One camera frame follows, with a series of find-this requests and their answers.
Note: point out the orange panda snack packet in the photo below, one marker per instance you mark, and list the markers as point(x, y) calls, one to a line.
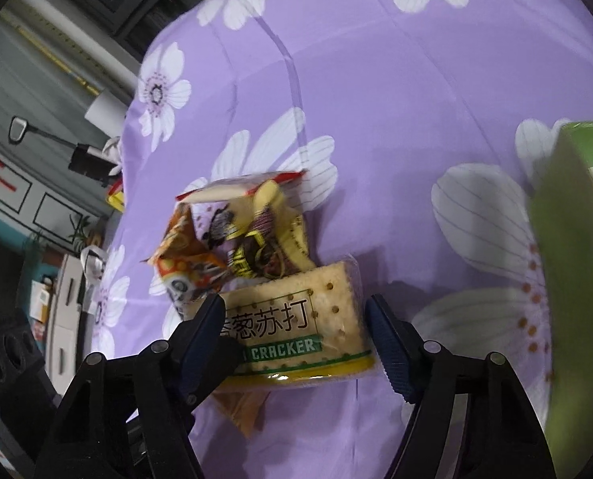
point(196, 269)

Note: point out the white paper roll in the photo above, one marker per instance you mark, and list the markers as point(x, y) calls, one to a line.
point(104, 110)

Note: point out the white cabinet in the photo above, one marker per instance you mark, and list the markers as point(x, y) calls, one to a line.
point(69, 294)

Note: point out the cracker packet with green label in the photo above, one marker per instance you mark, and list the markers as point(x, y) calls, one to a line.
point(296, 319)

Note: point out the small lamp on arm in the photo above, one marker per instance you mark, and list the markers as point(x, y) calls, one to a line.
point(19, 129)

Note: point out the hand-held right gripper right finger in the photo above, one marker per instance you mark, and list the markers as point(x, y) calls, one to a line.
point(391, 349)

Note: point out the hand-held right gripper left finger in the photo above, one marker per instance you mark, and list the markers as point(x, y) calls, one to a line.
point(196, 354)

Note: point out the yellow red packet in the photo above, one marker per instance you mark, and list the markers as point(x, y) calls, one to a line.
point(117, 197)

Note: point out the beige red-edged snack packet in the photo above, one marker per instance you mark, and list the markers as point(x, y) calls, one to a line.
point(226, 190)

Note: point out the green cardboard box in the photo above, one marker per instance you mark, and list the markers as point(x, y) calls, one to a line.
point(571, 259)

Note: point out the green potted plant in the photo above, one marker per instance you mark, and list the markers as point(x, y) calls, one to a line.
point(79, 229)

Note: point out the gold brown snack packet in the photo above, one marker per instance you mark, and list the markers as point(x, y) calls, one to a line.
point(281, 244)

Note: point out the black device on stand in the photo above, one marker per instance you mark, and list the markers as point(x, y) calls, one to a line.
point(89, 159)

